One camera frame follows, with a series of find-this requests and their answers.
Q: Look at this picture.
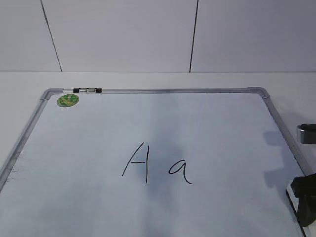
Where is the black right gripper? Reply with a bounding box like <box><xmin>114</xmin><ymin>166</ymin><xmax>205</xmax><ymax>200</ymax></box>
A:
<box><xmin>291</xmin><ymin>173</ymin><xmax>316</xmax><ymax>227</ymax></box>

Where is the white eraser with black felt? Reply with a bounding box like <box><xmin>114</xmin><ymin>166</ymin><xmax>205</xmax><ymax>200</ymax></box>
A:
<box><xmin>285</xmin><ymin>184</ymin><xmax>312</xmax><ymax>237</ymax></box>

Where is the black board hanger clip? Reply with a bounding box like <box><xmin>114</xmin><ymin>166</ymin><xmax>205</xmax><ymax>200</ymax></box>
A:
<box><xmin>73</xmin><ymin>87</ymin><xmax>102</xmax><ymax>93</ymax></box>

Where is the green round magnet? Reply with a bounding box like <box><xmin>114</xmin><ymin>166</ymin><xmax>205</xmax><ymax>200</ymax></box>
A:
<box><xmin>57</xmin><ymin>94</ymin><xmax>79</xmax><ymax>108</ymax></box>

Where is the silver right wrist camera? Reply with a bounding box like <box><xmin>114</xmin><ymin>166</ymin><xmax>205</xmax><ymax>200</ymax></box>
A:
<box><xmin>297</xmin><ymin>123</ymin><xmax>316</xmax><ymax>144</ymax></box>

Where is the white board with grey frame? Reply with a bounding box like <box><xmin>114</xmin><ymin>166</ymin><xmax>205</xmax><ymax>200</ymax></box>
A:
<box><xmin>0</xmin><ymin>87</ymin><xmax>314</xmax><ymax>237</ymax></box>

